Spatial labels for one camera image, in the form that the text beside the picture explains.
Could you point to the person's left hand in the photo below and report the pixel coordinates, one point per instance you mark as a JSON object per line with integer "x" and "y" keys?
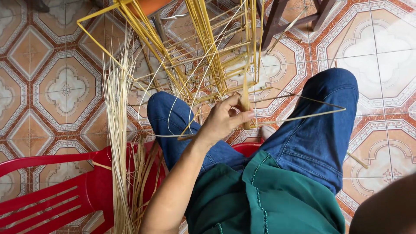
{"x": 218, "y": 121}

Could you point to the pale bamboo strip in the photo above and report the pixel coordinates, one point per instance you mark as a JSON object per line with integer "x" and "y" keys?
{"x": 245, "y": 94}

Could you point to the yellow bamboo strip frame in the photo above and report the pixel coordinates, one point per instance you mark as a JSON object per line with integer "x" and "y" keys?
{"x": 208, "y": 39}

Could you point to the red plastic stool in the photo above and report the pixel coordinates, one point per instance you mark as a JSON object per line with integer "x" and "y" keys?
{"x": 244, "y": 149}

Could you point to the thin white rattan strand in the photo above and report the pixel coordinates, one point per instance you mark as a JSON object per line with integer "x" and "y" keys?
{"x": 169, "y": 117}

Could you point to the person's foot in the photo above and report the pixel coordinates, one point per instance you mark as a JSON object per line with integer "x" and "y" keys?
{"x": 267, "y": 131}

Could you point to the green shirt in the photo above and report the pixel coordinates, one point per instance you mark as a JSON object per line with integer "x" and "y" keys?
{"x": 266, "y": 201}

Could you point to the blue denim jeans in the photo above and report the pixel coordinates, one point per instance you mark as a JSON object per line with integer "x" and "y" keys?
{"x": 312, "y": 136}

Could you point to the bundle of brown bamboo strips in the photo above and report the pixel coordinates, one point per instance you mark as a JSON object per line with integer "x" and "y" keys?
{"x": 143, "y": 182}

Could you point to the bundle of pale rattan strands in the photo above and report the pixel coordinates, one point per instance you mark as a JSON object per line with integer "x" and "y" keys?
{"x": 117, "y": 130}

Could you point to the dark brown wooden stool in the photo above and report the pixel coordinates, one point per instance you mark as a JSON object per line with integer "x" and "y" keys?
{"x": 276, "y": 19}

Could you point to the orange stool with metal legs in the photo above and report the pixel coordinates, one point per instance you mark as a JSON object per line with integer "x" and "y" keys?
{"x": 152, "y": 6}

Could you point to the loose short bamboo strip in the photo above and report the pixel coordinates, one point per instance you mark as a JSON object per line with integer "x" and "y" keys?
{"x": 357, "y": 160}

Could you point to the red plastic chair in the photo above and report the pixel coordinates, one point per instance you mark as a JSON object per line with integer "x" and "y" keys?
{"x": 65, "y": 198}

